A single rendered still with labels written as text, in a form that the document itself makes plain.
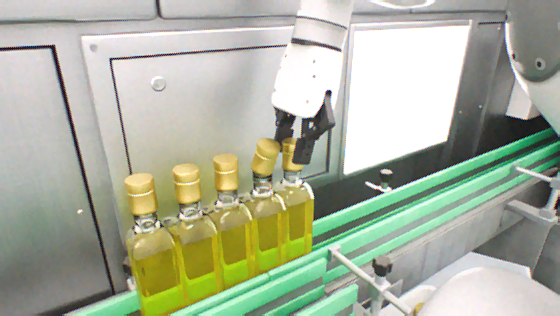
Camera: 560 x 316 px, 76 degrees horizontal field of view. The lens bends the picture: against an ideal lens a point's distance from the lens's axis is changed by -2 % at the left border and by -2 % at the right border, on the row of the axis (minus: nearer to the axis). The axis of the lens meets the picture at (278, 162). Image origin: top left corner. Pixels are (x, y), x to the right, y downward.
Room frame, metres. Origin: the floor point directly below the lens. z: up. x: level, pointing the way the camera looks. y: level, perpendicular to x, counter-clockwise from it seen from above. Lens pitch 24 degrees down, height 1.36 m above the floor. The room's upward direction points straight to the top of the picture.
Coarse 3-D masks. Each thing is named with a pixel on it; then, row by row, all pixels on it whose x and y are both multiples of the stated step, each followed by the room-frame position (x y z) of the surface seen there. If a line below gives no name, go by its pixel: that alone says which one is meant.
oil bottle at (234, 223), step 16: (208, 208) 0.45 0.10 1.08; (224, 208) 0.44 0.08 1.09; (240, 208) 0.44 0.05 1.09; (224, 224) 0.42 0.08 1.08; (240, 224) 0.43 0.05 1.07; (224, 240) 0.42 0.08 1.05; (240, 240) 0.43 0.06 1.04; (224, 256) 0.42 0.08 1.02; (240, 256) 0.43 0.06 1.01; (224, 272) 0.42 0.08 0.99; (240, 272) 0.43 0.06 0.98; (224, 288) 0.42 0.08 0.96
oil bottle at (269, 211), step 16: (272, 192) 0.48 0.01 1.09; (256, 208) 0.46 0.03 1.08; (272, 208) 0.46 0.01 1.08; (256, 224) 0.45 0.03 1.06; (272, 224) 0.46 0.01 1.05; (256, 240) 0.45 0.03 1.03; (272, 240) 0.46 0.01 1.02; (256, 256) 0.45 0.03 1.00; (272, 256) 0.46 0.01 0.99; (256, 272) 0.45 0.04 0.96
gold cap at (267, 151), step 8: (264, 144) 0.47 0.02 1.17; (272, 144) 0.48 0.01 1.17; (256, 152) 0.47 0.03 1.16; (264, 152) 0.46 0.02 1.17; (272, 152) 0.46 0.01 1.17; (256, 160) 0.47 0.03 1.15; (264, 160) 0.46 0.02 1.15; (272, 160) 0.47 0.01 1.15; (256, 168) 0.47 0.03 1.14; (264, 168) 0.47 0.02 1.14; (272, 168) 0.47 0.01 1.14
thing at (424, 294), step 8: (416, 288) 0.54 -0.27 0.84; (424, 288) 0.54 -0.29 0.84; (432, 288) 0.54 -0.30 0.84; (408, 296) 0.52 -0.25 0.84; (416, 296) 0.53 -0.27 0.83; (424, 296) 0.54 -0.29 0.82; (408, 304) 0.52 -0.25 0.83; (416, 304) 0.53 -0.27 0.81; (384, 312) 0.48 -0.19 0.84; (392, 312) 0.49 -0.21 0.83; (400, 312) 0.50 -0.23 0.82
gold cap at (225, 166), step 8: (216, 160) 0.45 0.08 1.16; (224, 160) 0.45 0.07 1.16; (232, 160) 0.45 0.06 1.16; (216, 168) 0.44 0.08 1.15; (224, 168) 0.44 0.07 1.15; (232, 168) 0.44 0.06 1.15; (216, 176) 0.44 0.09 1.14; (224, 176) 0.44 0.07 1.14; (232, 176) 0.44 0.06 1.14; (216, 184) 0.44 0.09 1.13; (224, 184) 0.44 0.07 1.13; (232, 184) 0.44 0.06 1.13
